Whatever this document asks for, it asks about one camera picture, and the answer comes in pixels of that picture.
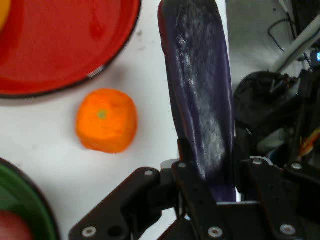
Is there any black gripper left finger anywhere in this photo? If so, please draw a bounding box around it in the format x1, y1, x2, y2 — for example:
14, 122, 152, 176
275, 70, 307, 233
68, 138, 226, 240

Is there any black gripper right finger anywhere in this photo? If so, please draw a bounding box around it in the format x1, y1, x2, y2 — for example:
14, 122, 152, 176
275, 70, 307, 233
234, 139, 320, 240

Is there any purple toy eggplant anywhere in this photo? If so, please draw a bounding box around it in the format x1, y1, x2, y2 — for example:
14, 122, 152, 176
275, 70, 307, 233
157, 0, 238, 204

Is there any orange toy carrot chunk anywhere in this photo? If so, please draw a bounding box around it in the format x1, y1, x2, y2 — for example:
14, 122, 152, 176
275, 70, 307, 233
75, 87, 139, 154

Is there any black equipment pile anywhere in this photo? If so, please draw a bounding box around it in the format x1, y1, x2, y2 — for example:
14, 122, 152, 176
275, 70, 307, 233
232, 69, 320, 169

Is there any dark green round plate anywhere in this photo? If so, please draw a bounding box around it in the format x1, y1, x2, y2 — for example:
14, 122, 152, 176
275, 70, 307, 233
0, 157, 61, 240

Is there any red toy potato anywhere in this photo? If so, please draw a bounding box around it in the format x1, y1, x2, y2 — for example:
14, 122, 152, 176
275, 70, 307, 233
0, 210, 35, 240

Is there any grey metal bar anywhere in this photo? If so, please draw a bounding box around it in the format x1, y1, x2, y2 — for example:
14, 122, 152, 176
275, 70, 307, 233
271, 14, 320, 74

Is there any red round plate black rim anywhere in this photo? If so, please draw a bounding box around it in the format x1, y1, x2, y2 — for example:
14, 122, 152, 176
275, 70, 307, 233
0, 0, 143, 99

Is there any yellow orange toy mango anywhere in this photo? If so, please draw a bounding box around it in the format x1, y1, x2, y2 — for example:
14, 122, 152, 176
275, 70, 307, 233
0, 0, 12, 34

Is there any thin black floor wire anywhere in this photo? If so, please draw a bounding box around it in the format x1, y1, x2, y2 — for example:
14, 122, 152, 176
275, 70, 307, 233
267, 9, 301, 54

